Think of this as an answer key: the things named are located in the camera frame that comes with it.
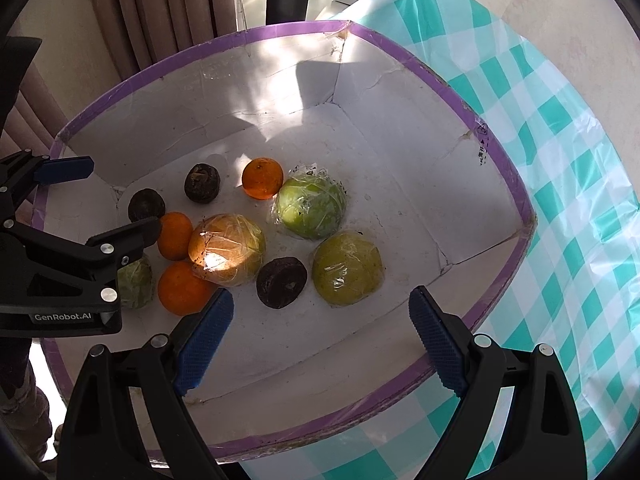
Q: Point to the green apple wedge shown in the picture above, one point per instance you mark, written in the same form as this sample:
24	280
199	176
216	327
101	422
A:
310	205

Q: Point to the small dark purple fruit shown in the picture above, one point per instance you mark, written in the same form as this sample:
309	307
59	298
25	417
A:
145	204

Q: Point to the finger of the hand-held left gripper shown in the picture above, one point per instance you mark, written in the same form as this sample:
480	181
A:
65	169
100	260

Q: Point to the brown-faced apple half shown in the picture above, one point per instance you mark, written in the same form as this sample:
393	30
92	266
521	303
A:
226	250

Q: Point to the tangerine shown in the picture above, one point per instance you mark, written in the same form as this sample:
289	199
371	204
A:
175	235
182	287
262	178

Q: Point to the large dark purple fruit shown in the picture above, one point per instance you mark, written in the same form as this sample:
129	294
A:
281	282

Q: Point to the beige curtain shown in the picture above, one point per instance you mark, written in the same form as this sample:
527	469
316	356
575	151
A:
165	10

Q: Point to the pale apple wedge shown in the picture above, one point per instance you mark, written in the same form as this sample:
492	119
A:
135	282

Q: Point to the wrapped yellow-green apple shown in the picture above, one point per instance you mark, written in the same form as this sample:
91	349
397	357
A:
347	268

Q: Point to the purple cardboard box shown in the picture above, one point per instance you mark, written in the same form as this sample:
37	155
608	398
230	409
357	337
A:
400	160

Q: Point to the person's leg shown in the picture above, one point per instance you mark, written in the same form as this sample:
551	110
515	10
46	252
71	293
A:
25	400

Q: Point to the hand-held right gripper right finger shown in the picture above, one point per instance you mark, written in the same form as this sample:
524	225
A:
437	340

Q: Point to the black chair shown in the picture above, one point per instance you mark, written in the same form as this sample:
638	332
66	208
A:
17	75

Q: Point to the teal checkered tablecloth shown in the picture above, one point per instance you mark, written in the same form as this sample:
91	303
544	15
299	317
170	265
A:
575	260

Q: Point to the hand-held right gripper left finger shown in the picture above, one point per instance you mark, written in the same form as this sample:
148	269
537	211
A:
205	340

